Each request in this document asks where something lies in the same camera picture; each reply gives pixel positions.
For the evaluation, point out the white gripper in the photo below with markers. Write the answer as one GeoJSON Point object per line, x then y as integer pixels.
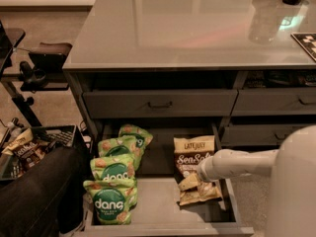
{"type": "Point", "coordinates": [206, 170]}

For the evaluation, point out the brown sea salt chip bag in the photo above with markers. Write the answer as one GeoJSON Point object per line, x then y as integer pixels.
{"type": "Point", "coordinates": [187, 154]}

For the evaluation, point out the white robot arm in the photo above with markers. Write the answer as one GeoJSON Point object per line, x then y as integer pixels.
{"type": "Point", "coordinates": [292, 172]}

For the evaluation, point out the open grey middle drawer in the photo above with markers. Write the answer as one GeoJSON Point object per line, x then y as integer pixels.
{"type": "Point", "coordinates": [158, 213]}

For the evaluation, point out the rear green dang chip bag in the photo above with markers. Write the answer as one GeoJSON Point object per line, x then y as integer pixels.
{"type": "Point", "coordinates": [143, 137]}

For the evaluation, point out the green dang chip bag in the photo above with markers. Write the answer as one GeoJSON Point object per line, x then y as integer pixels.
{"type": "Point", "coordinates": [113, 200]}
{"type": "Point", "coordinates": [143, 137]}
{"type": "Point", "coordinates": [121, 145]}
{"type": "Point", "coordinates": [113, 168]}

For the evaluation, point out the front green dang chip bag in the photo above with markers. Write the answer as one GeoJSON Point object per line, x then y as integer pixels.
{"type": "Point", "coordinates": [113, 200]}

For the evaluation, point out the grey top right drawer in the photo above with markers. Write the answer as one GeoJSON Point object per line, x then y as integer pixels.
{"type": "Point", "coordinates": [275, 102]}

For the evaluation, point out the grey top left drawer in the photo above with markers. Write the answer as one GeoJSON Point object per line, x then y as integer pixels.
{"type": "Point", "coordinates": [159, 103]}

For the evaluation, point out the grey counter cabinet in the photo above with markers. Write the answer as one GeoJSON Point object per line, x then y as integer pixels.
{"type": "Point", "coordinates": [190, 45]}

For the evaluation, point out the brown chip bag in crate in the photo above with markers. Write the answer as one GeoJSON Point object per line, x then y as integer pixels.
{"type": "Point", "coordinates": [28, 149]}

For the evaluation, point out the black plastic crate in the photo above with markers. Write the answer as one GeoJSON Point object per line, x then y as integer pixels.
{"type": "Point", "coordinates": [67, 135]}

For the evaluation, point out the black stand with tray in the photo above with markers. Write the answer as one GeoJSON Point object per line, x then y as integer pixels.
{"type": "Point", "coordinates": [45, 75]}

